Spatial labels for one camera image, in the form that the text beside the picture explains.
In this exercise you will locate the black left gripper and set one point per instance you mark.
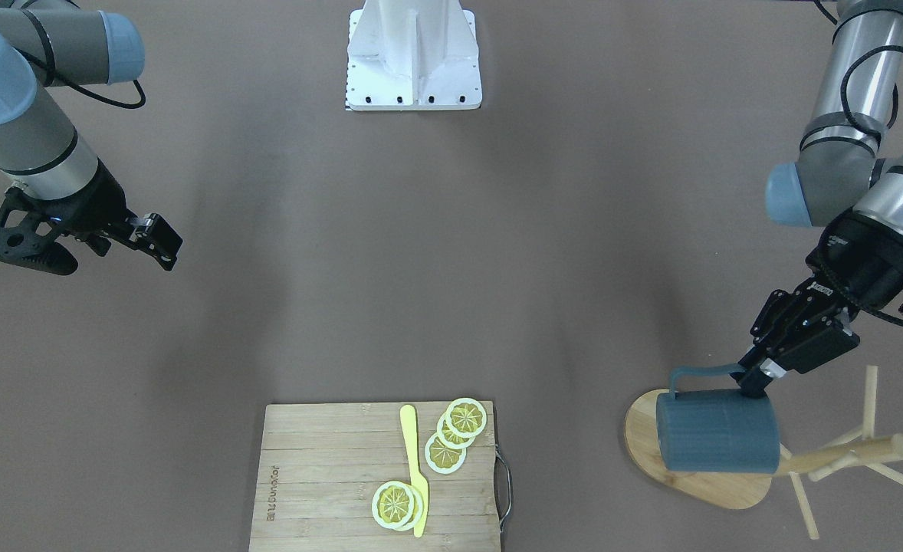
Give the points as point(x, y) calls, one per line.
point(864, 267)

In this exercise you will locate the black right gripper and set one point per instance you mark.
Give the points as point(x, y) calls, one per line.
point(93, 205)

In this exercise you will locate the dark teal mug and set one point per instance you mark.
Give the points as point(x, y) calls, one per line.
point(716, 430)

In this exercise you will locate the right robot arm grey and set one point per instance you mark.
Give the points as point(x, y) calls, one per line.
point(59, 186)

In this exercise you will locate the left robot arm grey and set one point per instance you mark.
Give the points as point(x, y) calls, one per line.
point(839, 183)

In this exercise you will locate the wooden cup storage rack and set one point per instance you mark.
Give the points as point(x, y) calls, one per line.
point(859, 447)

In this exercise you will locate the bamboo cutting board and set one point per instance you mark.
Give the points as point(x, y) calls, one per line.
point(320, 466)

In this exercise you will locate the yellow plastic knife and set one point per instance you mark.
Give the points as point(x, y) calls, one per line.
point(409, 426)

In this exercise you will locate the lemon slice middle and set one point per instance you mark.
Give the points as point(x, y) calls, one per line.
point(450, 439)

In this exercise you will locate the lemon slice lower of three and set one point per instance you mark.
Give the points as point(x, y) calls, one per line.
point(441, 458)

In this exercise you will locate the lemon slice under front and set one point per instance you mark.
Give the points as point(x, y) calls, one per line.
point(418, 507)

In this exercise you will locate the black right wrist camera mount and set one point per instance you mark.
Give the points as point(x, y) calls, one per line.
point(29, 229)

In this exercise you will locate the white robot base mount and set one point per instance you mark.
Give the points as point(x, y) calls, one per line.
point(412, 56)

